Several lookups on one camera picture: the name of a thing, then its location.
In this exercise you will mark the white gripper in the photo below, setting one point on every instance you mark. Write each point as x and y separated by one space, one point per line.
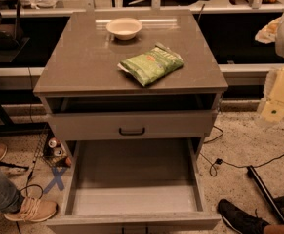
274 92

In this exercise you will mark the green jalapeno chip bag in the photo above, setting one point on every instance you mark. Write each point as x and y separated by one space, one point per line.
152 65

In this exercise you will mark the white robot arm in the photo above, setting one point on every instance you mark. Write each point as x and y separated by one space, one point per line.
273 32

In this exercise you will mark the grey drawer cabinet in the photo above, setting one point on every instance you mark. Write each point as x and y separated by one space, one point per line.
82 75

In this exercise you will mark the open grey drawer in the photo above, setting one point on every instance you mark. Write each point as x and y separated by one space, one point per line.
135 186

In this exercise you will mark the closed upper grey drawer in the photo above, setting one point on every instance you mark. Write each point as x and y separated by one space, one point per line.
100 126

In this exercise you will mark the tan sneaker near drawer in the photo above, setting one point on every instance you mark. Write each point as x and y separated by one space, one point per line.
33 210

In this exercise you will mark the dark bag on shelf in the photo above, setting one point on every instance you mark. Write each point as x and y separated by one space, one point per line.
11 34

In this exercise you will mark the black metal bar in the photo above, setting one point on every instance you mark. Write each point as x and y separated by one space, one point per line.
276 204

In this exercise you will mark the black sneaker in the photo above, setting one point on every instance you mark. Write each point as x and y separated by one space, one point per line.
240 221

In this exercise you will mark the white paper bowl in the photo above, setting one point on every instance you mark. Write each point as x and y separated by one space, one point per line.
124 28

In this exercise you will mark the blue tape cross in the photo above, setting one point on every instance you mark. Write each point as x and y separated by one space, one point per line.
56 180

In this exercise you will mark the wire basket with cans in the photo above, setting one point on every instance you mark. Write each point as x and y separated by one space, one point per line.
51 150

